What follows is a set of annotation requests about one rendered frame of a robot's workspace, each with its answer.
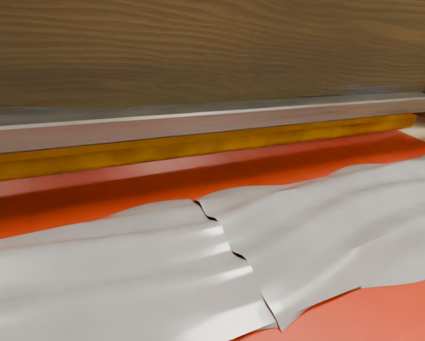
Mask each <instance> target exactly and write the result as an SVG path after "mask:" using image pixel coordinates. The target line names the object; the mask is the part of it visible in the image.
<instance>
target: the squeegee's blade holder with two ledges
mask: <svg viewBox="0 0 425 341"><path fill-rule="evenodd" d="M417 112H425V93H420V92H418V91H412V92H400V93H376V94H363V95H339V96H326V97H302V98H290V99H266V100H253V101H229V102H216V103H203V104H179V105H167V106H143V107H130V108H106V109H93V110H69V111H57V112H32V113H19V114H0V154H13V153H20V152H33V151H40V150H53V149H60V148H67V147H81V146H88V145H101V144H108V143H120V142H128V141H141V140H148V139H161V138H168V137H181V136H188V135H201V134H209V133H222V132H229V131H242V130H249V129H261V128H269V127H282V126H289V125H296V124H309V123H316V122H330V121H337V120H350V119H357V118H370V117H377V116H390V115H398V114H411V113H417Z"/></svg>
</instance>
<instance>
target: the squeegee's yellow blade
mask: <svg viewBox="0 0 425 341"><path fill-rule="evenodd" d="M412 117H417V115H415V114H398V115H390V116H377V117H370V118H357V119H350V120H337V121H330V122H316V123H309V124H296V125H289V126H282V127H269V128H261V129H249V130H242V131H229V132H222V133H209V134H201V135H188V136H181V137H168V138H161V139H148V140H141V141H128V142H120V143H108V144H101V145H88V146H81V147H67V148H60V149H53V150H40V151H33V152H20V153H13V154H0V162H9V161H16V160H28V159H35V158H46V157H53V156H65V155H72V154H84V153H90V152H102V151H109V150H121V149H127V148H134V147H146V146H153V145H164V144H171V143H183V142H190V141H202V140H208V139H220V138H226V137H239V136H245V135H257V134H263V133H276V132H282V131H294V130H301V129H312V128H319V127H331V126H338V125H344V124H356V123H363V122H375V121H381V120H393V119H400V118H412Z"/></svg>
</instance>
